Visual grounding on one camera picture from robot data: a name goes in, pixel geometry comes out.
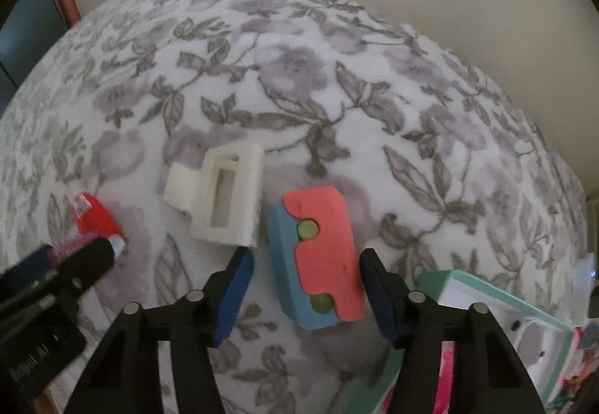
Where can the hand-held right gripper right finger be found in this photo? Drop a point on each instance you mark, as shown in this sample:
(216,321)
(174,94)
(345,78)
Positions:
(384,297)

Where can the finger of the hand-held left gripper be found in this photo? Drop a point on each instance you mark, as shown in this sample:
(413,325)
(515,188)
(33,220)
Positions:
(89,262)

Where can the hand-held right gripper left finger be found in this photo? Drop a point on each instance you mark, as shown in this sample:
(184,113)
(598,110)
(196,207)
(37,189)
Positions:
(234,301)

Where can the magenta plastic stick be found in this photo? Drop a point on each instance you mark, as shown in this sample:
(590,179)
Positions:
(75,247)

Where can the red tube with white cap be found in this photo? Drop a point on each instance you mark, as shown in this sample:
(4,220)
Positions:
(96,217)

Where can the plain coral blue case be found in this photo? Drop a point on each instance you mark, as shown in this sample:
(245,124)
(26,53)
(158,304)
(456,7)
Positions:
(327,264)

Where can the teal white tray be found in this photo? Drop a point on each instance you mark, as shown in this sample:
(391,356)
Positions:
(472,290)

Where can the white plastic holder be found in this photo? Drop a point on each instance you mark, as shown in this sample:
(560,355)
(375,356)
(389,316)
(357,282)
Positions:
(234,198)

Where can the colourful printed item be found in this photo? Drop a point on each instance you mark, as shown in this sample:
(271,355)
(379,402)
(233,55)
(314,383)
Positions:
(573,367)

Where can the white device with light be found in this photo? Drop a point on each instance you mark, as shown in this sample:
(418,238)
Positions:
(588,271)

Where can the floral blanket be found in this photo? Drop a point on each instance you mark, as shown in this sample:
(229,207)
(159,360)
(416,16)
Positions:
(281,91)

